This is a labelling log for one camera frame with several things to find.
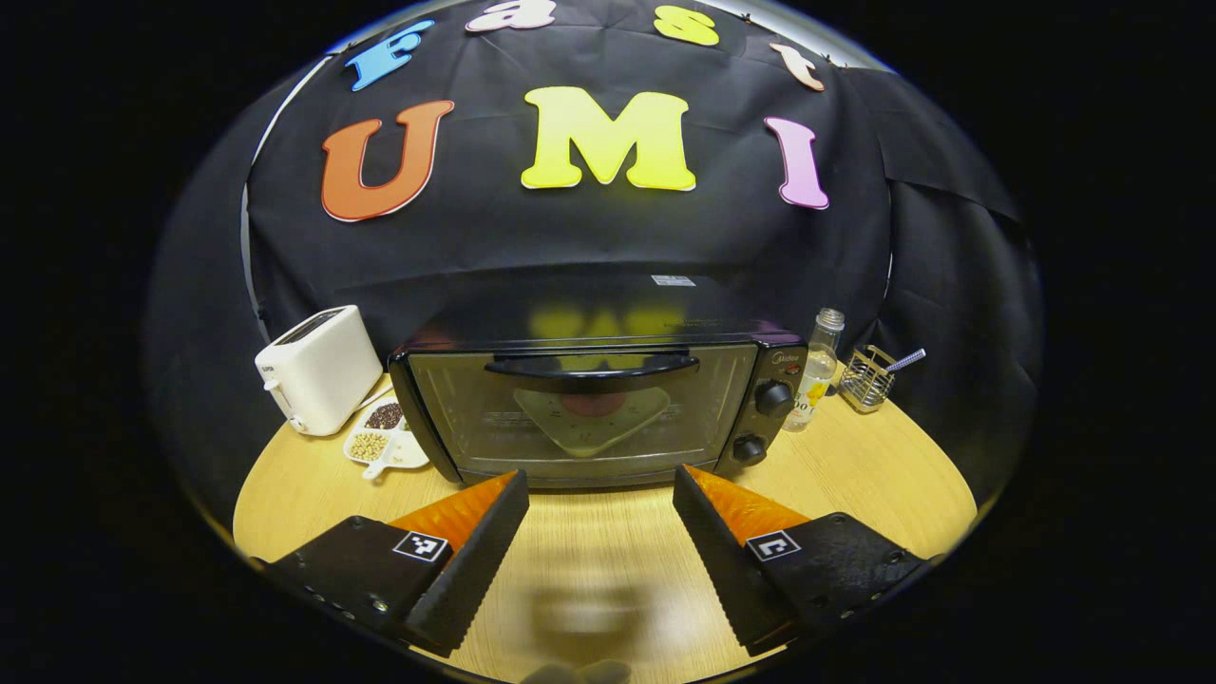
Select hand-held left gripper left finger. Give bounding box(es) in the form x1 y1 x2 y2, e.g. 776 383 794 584
256 469 530 658

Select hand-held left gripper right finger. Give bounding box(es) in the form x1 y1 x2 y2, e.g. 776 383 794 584
673 464 937 658

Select white square plate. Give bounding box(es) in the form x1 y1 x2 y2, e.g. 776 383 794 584
513 385 672 459

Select pink round meat slice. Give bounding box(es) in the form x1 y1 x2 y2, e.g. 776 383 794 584
560 394 628 420

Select black electric oven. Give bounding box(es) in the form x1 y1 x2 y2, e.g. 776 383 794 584
388 271 809 491

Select white divided dish with grains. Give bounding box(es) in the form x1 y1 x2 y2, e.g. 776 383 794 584
342 399 431 481

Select clear plastic bottle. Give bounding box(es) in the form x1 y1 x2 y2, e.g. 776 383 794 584
784 308 846 434

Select white toaster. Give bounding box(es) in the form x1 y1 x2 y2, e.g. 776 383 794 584
255 304 384 437

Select wire mesh holder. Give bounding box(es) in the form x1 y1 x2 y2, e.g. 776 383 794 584
839 345 897 413

